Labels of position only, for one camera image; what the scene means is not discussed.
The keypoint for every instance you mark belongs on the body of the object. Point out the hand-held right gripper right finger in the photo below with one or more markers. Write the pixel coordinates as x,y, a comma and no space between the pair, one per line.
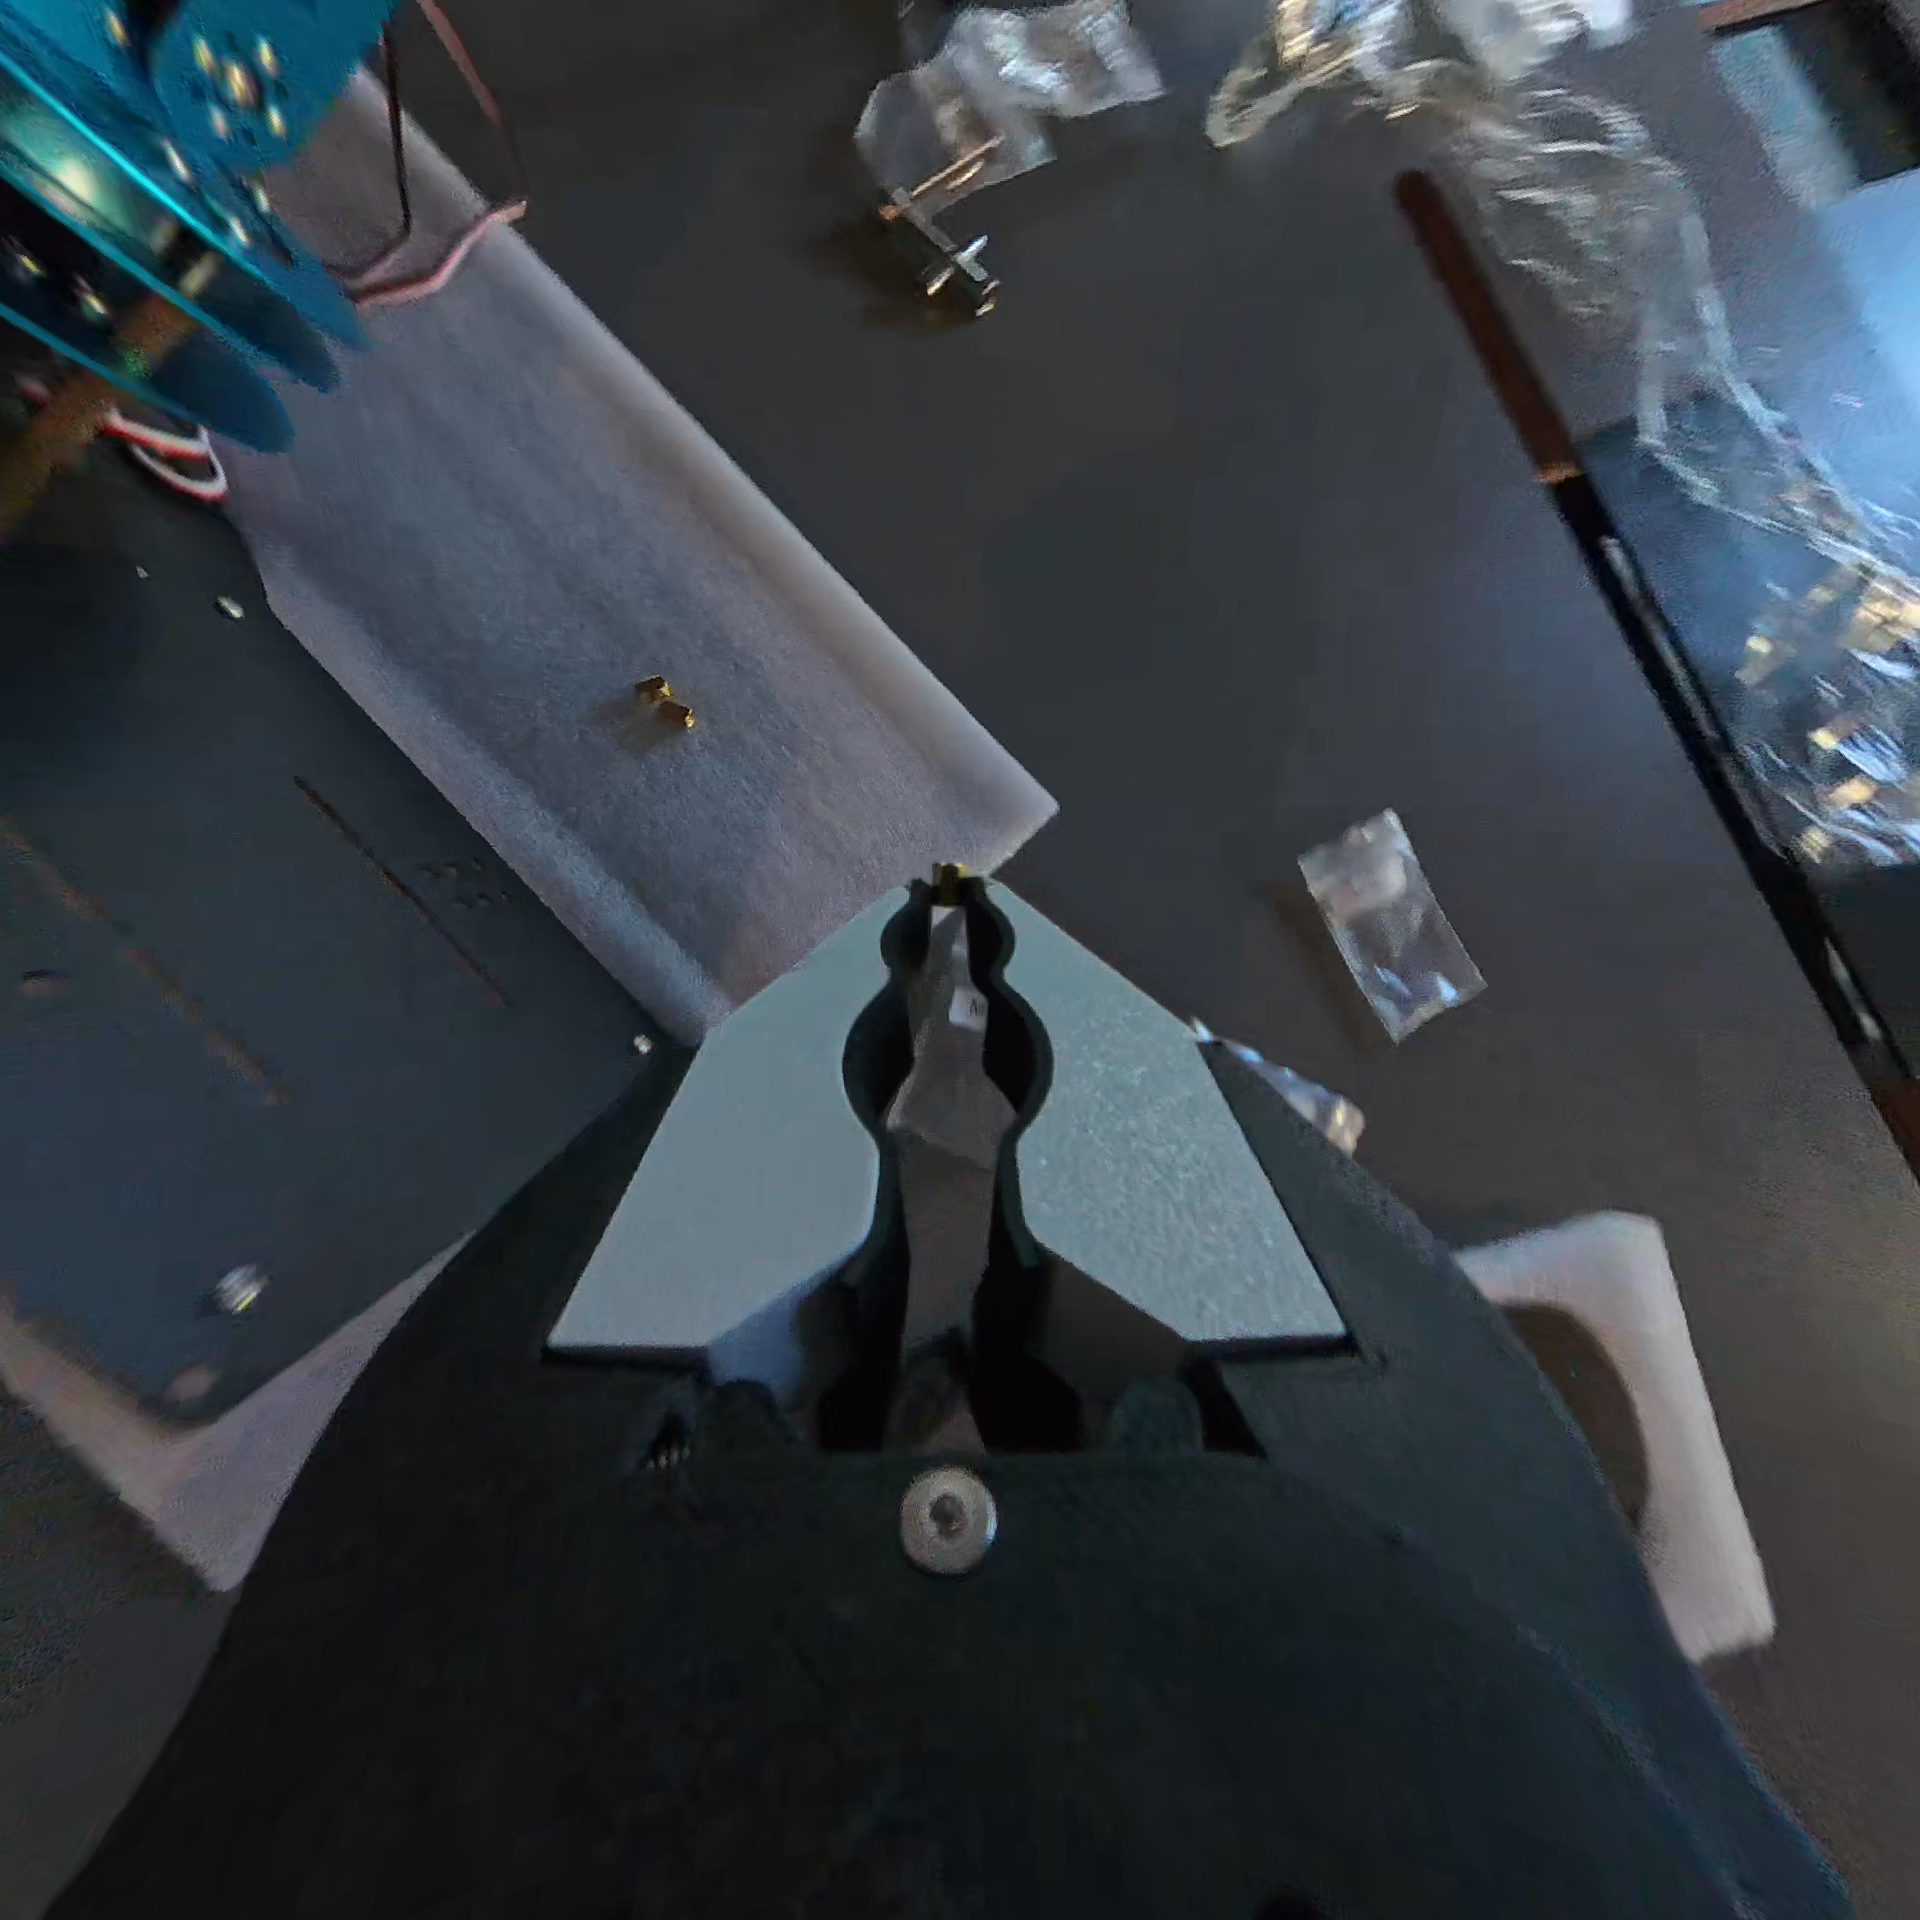
1166,1198

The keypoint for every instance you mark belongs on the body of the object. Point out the white foam square with hole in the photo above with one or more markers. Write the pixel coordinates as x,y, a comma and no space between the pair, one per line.
1695,1501

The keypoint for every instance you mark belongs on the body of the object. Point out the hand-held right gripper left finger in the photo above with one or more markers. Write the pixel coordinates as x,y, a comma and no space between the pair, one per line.
719,1198

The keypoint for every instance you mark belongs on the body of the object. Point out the crumpled clear plastic wrap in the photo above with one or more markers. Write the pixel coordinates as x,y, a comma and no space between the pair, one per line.
1578,195

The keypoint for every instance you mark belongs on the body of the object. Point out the small metal cross wrench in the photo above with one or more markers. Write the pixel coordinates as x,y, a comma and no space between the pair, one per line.
943,250

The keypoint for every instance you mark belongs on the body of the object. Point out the scattered small screw bags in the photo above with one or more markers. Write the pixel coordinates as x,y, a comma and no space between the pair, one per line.
1386,930

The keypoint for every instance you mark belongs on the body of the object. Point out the blue toy robot arm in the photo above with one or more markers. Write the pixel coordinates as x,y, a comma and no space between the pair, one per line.
227,897

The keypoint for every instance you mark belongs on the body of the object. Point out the white foam sheet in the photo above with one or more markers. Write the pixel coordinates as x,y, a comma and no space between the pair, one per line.
597,526

